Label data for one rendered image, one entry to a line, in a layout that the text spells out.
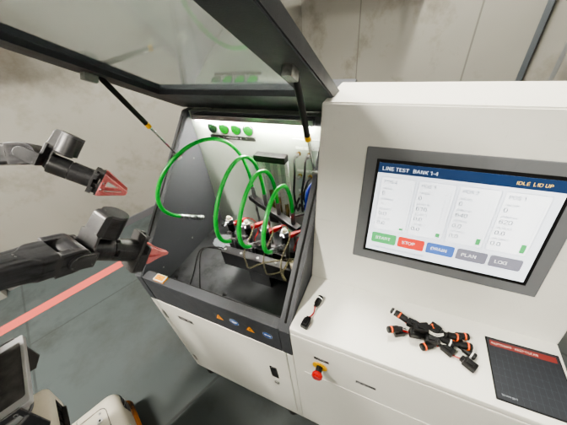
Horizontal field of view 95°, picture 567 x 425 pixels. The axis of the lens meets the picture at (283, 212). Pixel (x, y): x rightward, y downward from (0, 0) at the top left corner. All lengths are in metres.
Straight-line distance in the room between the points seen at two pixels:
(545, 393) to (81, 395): 2.24
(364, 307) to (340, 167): 0.45
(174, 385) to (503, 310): 1.75
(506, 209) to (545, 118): 0.21
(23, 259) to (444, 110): 0.89
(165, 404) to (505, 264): 1.83
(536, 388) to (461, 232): 0.40
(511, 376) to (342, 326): 0.42
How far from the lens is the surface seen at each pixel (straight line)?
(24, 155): 0.99
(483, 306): 0.97
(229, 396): 1.90
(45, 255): 0.65
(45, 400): 1.35
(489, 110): 0.76
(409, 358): 0.88
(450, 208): 0.80
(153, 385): 2.10
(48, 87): 2.99
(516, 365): 0.98
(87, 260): 0.69
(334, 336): 0.87
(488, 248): 0.86
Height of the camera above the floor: 1.76
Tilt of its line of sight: 38 degrees down
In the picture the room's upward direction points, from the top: 7 degrees counter-clockwise
